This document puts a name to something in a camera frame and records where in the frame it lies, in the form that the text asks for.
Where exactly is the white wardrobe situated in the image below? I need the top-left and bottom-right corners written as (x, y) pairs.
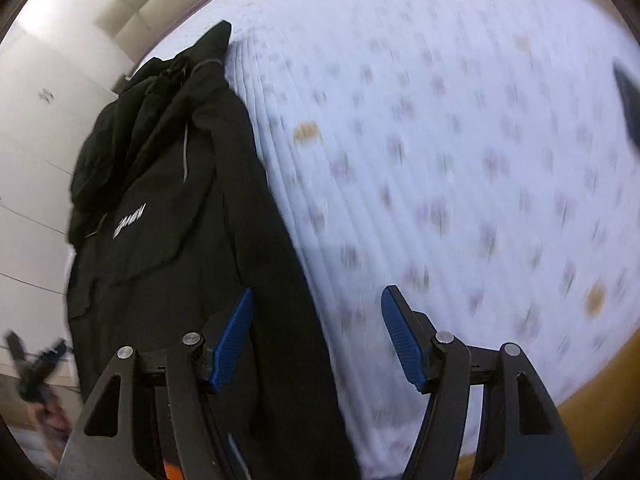
top-left (0, 20), bottom-right (127, 401)

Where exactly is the black hooded jacket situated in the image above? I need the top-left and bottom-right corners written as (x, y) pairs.
top-left (65, 20), bottom-right (363, 480)

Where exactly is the bed with floral quilted cover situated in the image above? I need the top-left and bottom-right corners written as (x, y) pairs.
top-left (135, 0), bottom-right (640, 480)

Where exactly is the beige padded headboard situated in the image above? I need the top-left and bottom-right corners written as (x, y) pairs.
top-left (95, 0), bottom-right (281, 68)

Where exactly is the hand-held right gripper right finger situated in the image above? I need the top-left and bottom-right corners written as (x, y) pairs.
top-left (381, 285), bottom-right (586, 480)

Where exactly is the dark cloth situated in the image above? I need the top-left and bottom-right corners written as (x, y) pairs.
top-left (612, 60), bottom-right (640, 151)

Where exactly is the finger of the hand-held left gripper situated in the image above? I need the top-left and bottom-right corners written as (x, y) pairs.
top-left (29, 337), bottom-right (69, 372)
top-left (4, 330), bottom-right (27, 367)

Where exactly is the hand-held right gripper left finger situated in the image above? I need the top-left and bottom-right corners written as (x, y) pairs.
top-left (60, 287), bottom-right (256, 480)

